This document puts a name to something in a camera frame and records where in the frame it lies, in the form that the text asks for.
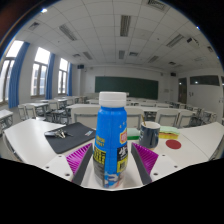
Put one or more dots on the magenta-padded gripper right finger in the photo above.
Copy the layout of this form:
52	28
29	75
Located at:
146	159

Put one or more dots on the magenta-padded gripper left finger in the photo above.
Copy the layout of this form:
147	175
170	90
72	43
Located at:
78	160

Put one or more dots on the blue white-capped drink bottle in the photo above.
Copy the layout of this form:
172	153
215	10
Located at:
111	133

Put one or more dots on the black laptop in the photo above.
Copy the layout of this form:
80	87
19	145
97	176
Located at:
75	138

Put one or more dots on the dark blue paper cup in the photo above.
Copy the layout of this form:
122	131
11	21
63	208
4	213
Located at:
149	136

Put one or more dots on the flat round red coaster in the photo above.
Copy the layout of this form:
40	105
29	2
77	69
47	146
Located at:
173	144

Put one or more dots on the bunch of keys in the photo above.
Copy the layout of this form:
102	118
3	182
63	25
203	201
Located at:
57	133

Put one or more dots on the yellow and green sponge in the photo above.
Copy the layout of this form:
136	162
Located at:
169	132

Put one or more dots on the wooden stir stick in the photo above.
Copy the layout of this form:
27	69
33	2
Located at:
143	120

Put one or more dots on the group of white chairs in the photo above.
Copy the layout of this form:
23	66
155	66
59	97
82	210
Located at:
85	116

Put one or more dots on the group of white desks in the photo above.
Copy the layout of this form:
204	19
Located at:
80	106

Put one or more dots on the green chalkboard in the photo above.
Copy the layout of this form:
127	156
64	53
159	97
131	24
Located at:
133	87

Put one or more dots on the dark classroom door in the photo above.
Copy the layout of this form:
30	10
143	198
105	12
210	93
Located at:
182	90

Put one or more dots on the blue window curtain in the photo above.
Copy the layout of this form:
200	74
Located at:
17	76
50	76
70	80

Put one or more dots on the bright classroom window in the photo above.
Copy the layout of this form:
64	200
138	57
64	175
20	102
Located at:
39	73
6	71
62	76

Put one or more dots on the ceiling projector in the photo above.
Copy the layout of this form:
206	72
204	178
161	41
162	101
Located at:
192	41

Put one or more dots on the group of ceiling lights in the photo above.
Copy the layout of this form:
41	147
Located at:
125	25

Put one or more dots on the black wall speaker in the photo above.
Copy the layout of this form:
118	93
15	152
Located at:
80	66
173	74

